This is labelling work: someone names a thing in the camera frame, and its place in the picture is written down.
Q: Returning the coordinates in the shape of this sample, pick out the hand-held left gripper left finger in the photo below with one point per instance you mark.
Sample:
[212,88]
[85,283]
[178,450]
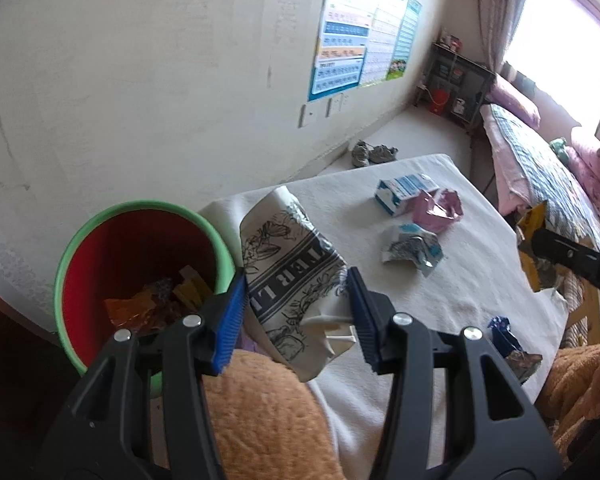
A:
[230,320]

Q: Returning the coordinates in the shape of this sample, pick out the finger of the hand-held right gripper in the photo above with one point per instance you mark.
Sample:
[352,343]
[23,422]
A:
[575,260]

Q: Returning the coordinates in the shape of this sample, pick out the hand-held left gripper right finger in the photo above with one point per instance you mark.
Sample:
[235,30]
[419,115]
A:
[362,320]

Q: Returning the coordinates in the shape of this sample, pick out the yellow orange snack wrapper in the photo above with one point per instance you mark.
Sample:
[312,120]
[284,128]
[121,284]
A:
[535,220]

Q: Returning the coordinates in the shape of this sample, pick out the black white printed paper bag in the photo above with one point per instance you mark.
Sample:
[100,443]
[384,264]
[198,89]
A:
[285,270]

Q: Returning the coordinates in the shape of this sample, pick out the silver blue packet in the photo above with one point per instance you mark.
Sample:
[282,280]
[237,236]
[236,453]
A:
[410,250]

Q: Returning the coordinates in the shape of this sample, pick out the orange foil wrapper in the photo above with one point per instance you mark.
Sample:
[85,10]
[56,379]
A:
[130,312]

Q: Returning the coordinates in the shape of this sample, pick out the blue snack wrapper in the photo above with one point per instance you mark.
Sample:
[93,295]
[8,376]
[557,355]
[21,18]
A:
[502,335]

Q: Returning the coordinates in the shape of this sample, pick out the brown snack wrapper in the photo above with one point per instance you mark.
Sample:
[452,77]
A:
[524,364]

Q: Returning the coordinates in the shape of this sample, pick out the pink plastic bag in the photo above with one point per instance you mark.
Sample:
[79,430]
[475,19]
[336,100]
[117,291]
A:
[435,212]

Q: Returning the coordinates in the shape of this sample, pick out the blue white milk carton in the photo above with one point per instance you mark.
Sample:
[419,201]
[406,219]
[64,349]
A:
[397,195]

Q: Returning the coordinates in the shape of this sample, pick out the red bin with green rim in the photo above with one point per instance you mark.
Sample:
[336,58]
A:
[105,260]

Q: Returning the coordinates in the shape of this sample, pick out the orange fleece cloth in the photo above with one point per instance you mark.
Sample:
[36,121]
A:
[260,420]

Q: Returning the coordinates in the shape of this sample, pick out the white towel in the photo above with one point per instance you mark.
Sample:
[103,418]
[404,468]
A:
[470,285]

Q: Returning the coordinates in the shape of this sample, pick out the bed with plaid quilt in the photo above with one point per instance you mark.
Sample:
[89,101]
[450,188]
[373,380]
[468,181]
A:
[530,160]

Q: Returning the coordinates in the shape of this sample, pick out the green plush toy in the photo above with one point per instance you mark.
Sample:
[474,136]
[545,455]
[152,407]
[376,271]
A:
[560,149]

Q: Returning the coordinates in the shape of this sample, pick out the grey shoe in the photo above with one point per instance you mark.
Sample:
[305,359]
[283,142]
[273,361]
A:
[384,154]
[362,154]

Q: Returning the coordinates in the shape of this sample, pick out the pink pillow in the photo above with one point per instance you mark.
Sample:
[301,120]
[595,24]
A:
[515,102]

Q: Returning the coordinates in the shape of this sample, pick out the white container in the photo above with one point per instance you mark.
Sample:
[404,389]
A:
[460,107]

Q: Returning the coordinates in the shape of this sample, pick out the dark metal shelf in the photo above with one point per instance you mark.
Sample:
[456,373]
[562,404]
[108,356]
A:
[472,80]

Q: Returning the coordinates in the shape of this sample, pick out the red bucket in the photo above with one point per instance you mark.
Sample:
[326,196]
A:
[438,102]

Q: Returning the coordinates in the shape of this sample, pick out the bright window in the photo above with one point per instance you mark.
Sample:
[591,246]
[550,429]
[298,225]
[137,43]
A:
[560,45]

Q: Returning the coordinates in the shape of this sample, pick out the dark wood furniture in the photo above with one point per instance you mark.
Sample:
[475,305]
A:
[10,350]

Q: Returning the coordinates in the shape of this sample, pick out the sheer lace curtain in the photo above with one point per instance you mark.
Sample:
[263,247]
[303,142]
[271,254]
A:
[500,10]

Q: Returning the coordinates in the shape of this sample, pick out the wooden frame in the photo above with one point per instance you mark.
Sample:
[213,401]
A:
[587,310]

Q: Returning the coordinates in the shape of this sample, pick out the white wall socket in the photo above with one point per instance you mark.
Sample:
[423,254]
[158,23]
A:
[341,103]
[328,108]
[305,116]

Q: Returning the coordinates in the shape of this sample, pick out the blue letter wall poster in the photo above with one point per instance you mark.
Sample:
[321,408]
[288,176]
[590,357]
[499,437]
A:
[342,45]

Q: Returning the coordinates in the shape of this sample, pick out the green grid wall poster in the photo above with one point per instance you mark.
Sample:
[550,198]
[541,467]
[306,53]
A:
[406,40]

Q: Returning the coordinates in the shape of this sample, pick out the white chart wall poster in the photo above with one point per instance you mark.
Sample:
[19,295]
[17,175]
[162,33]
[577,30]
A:
[385,35]

